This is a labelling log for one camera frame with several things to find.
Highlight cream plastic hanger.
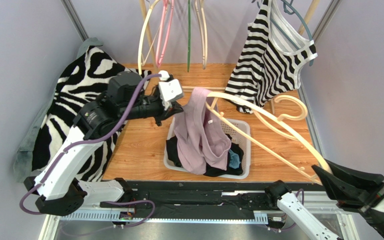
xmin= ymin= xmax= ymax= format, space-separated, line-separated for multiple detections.
xmin=137 ymin=0 xmax=160 ymax=75

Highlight wooden hanger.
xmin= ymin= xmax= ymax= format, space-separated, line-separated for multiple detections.
xmin=194 ymin=0 xmax=208 ymax=70
xmin=205 ymin=91 xmax=333 ymax=185

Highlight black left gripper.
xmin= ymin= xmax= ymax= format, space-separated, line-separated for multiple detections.
xmin=120 ymin=91 xmax=184 ymax=127

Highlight pink hanger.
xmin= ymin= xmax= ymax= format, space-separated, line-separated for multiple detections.
xmin=155 ymin=0 xmax=176 ymax=68

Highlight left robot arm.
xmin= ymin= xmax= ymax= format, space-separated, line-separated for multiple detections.
xmin=24 ymin=71 xmax=184 ymax=216

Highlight blue ribbed tank top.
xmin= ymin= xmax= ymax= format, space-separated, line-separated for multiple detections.
xmin=228 ymin=149 xmax=243 ymax=169

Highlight green hanger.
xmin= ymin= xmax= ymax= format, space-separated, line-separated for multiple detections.
xmin=186 ymin=0 xmax=192 ymax=73

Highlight white perforated plastic basket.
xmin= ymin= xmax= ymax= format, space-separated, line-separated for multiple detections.
xmin=163 ymin=119 xmax=251 ymax=180

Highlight black white striped tank top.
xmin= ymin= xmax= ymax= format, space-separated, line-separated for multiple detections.
xmin=224 ymin=0 xmax=318 ymax=107

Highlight teal wire hanger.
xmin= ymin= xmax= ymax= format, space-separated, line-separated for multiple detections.
xmin=270 ymin=0 xmax=315 ymax=67

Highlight black mounting rail base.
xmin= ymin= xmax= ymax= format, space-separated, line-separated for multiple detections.
xmin=54 ymin=179 xmax=333 ymax=231

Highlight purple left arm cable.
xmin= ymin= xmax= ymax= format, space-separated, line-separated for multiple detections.
xmin=18 ymin=73 xmax=163 ymax=216

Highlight lilac ribbed tank top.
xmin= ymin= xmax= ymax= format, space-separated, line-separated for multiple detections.
xmin=173 ymin=87 xmax=231 ymax=175

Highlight zebra print blanket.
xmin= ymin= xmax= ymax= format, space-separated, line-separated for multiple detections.
xmin=31 ymin=46 xmax=138 ymax=171

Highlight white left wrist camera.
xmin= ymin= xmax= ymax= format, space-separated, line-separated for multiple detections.
xmin=158 ymin=70 xmax=184 ymax=111

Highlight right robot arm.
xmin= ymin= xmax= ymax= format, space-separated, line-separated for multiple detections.
xmin=264 ymin=161 xmax=384 ymax=240

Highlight wooden clothes rack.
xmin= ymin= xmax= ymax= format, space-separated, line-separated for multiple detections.
xmin=138 ymin=0 xmax=323 ymax=116

